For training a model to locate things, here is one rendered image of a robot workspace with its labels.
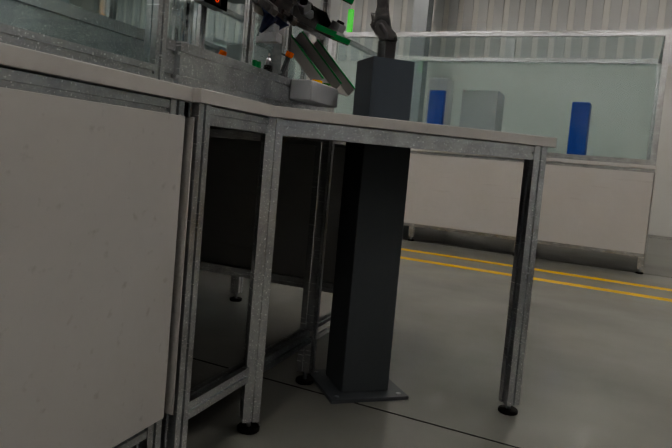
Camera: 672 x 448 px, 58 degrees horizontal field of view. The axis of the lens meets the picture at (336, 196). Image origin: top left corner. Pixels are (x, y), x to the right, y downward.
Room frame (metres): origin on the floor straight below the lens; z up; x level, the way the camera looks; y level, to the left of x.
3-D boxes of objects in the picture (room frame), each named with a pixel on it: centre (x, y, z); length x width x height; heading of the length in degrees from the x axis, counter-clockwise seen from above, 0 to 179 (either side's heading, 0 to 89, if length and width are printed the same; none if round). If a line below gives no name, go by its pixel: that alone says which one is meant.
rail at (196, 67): (1.73, 0.22, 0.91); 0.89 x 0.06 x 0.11; 159
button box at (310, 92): (1.89, 0.09, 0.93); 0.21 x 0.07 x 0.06; 159
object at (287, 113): (2.01, -0.10, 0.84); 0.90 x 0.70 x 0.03; 110
